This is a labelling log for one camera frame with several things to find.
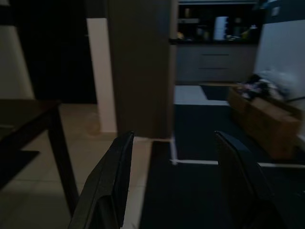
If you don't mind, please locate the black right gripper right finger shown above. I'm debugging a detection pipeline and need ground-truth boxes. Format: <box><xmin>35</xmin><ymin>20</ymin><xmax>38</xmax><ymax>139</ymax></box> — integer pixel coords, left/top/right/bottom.
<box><xmin>215</xmin><ymin>131</ymin><xmax>295</xmax><ymax>229</ymax></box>

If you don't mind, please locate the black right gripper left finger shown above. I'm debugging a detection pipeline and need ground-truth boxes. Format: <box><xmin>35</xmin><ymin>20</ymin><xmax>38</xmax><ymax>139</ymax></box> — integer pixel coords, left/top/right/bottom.
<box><xmin>68</xmin><ymin>130</ymin><xmax>135</xmax><ymax>229</ymax></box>

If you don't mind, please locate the white floor tape line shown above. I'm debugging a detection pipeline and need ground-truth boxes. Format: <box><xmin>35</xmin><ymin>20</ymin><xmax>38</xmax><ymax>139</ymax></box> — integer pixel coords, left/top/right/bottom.
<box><xmin>169</xmin><ymin>133</ymin><xmax>305</xmax><ymax>168</ymax></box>

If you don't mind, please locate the large black floor mat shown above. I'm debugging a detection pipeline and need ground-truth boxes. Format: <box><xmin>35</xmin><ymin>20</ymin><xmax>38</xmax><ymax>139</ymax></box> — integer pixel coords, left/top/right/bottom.
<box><xmin>139</xmin><ymin>103</ymin><xmax>305</xmax><ymax>229</ymax></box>

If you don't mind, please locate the brown cardboard box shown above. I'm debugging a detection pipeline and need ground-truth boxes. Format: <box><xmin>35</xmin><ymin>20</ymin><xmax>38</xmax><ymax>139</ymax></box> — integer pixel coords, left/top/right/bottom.
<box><xmin>227</xmin><ymin>86</ymin><xmax>304</xmax><ymax>160</ymax></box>

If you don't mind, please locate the small dark floor mat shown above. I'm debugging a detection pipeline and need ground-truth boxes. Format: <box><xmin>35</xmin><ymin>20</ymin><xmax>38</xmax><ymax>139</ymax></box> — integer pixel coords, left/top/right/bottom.
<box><xmin>199</xmin><ymin>83</ymin><xmax>237</xmax><ymax>101</ymax></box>

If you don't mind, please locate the dark wooden table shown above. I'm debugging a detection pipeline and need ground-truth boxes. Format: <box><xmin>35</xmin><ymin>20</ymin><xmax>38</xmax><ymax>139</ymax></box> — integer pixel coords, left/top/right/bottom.
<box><xmin>0</xmin><ymin>99</ymin><xmax>80</xmax><ymax>218</ymax></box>

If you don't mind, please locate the heap of clothes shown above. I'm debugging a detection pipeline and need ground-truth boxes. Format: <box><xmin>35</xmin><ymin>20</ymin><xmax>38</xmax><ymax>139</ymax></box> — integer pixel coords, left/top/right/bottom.
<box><xmin>237</xmin><ymin>68</ymin><xmax>297</xmax><ymax>101</ymax></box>

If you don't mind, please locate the grey kitchen cabinet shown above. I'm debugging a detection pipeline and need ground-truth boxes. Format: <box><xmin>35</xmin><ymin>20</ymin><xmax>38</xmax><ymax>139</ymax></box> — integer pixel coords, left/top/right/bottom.
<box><xmin>175</xmin><ymin>43</ymin><xmax>259</xmax><ymax>83</ymax></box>

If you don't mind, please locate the white paper towel roll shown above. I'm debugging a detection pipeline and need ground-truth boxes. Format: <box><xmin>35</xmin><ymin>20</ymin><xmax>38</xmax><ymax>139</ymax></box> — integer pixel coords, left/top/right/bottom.
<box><xmin>213</xmin><ymin>16</ymin><xmax>229</xmax><ymax>41</ymax></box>

